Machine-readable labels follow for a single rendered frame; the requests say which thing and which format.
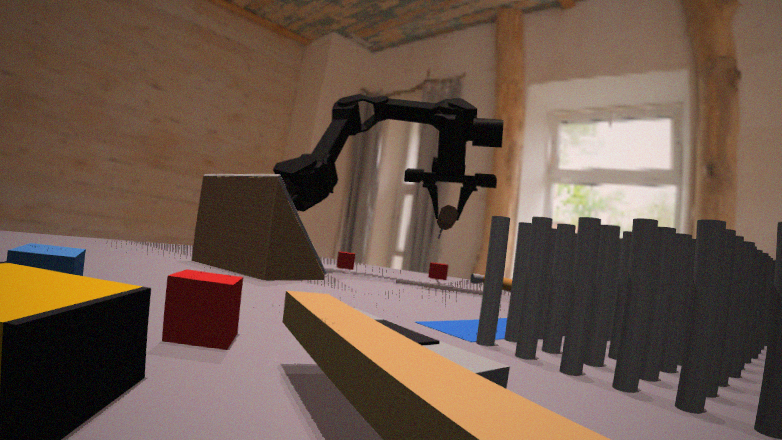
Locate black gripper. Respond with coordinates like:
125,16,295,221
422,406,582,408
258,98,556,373
404,143,497,220

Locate tan flat bar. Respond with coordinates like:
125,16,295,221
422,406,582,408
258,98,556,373
282,291,611,440

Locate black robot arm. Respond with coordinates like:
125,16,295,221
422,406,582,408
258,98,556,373
273,94,504,212

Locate red cube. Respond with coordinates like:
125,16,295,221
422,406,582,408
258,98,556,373
429,263,448,280
162,269,244,350
336,252,355,270

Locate blue rectangular block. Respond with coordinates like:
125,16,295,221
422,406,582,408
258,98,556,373
6,243,86,276

